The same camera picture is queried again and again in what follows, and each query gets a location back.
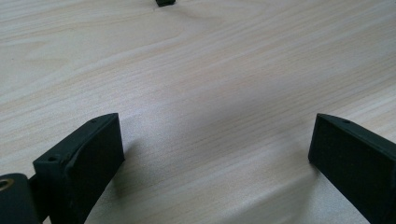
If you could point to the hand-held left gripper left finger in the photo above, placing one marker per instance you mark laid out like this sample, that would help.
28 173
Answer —
81 171

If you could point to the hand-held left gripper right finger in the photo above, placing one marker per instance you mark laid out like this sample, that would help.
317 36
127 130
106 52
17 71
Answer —
355 168

